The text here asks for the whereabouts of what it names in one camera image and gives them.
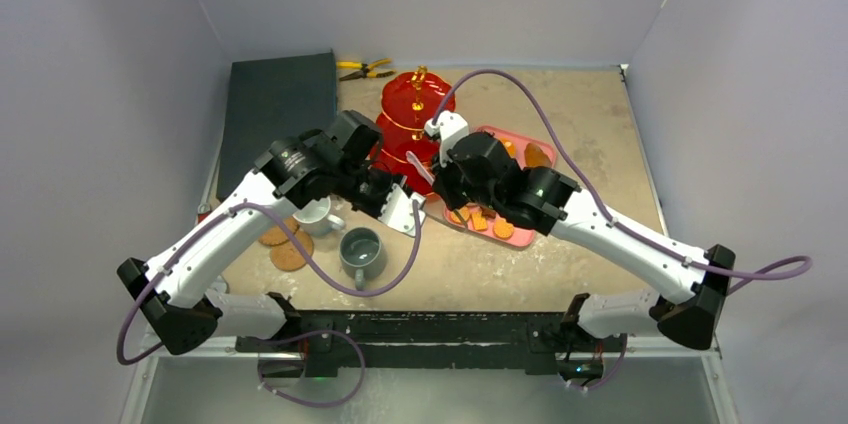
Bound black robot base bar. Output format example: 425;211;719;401
235;298;627;379

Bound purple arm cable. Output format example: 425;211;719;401
430;69;814;296
116;198;425;367

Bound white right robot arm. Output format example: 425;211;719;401
426;130;736;350

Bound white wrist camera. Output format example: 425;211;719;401
424;111;469;167
377;184;426;237

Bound orange glazed donut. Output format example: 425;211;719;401
499;138;517;158

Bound pink serving tray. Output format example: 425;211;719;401
464;126;574;248

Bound round yellow cracker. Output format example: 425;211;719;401
492;217;515;241
449;207;470;226

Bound yellow handled pliers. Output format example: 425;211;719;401
336;58;397;82

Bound dark grey box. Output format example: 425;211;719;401
215;51;338;201

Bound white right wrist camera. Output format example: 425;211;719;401
424;111;469;167

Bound round yellow cracker bottom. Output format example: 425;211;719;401
449;207;470;226

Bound grey ceramic mug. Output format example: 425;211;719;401
339;227;387;291

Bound square yellow cracker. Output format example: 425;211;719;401
470;209;488;232

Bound woven round coaster upper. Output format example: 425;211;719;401
258;217;299;247

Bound white ceramic mug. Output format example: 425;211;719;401
292;197;346;237

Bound brown croissant bread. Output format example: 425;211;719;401
523;142;553;168

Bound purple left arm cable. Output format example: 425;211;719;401
116;198;425;367

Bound red handled wrench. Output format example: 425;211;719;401
196;203;212;223

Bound red three-tier cake stand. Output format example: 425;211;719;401
376;66;452;197

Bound round yellow cracker top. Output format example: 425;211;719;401
492;217;515;241

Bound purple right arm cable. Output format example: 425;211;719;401
430;69;814;296

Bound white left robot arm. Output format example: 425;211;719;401
117;111;423;355

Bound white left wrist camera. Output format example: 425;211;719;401
377;184;426;237

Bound woven round coaster lower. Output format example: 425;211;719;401
269;231;314;272

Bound woven round coaster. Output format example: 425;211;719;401
258;217;299;247
269;231;314;272

